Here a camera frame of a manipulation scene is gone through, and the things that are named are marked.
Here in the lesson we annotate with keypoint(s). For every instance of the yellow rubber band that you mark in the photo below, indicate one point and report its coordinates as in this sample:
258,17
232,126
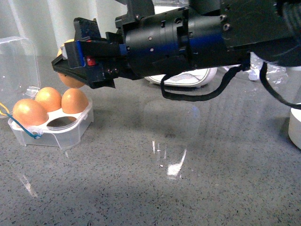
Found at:
3,110

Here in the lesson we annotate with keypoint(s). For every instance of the clear plastic egg box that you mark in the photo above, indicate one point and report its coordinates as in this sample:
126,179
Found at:
20,79

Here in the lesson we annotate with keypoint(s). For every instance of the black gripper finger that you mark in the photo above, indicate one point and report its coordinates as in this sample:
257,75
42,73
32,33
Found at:
95,63
87,30

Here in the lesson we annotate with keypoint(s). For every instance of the brown egg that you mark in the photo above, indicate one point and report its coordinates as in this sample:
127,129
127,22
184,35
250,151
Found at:
74,101
29,112
49,98

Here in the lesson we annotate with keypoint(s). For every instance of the brown egg carried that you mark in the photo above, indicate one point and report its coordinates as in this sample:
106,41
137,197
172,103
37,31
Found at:
67,80

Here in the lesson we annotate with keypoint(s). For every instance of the brown egg back left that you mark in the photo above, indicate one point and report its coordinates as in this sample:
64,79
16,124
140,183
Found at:
49,98

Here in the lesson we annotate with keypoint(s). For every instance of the brown egg back right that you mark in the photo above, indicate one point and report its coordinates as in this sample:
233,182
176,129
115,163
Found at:
74,101

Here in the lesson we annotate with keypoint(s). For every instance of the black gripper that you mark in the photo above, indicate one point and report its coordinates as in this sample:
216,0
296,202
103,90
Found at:
172,42

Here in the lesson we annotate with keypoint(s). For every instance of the crumpled clear plastic bag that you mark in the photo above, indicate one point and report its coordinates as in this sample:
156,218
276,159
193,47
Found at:
276,75

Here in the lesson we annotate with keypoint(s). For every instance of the blue rubber band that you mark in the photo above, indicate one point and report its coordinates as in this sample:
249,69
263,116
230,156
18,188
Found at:
35,136

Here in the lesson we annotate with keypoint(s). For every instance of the white Joyoung blender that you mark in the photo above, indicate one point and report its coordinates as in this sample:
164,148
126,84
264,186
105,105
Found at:
191,79

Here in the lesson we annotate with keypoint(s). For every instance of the cream white bowl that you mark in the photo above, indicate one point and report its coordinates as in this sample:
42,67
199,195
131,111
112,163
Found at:
294,130

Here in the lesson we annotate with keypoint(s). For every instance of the brown egg front left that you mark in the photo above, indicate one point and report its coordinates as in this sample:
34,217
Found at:
29,112

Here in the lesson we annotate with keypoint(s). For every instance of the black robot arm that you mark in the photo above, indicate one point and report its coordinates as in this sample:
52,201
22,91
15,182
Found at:
269,28

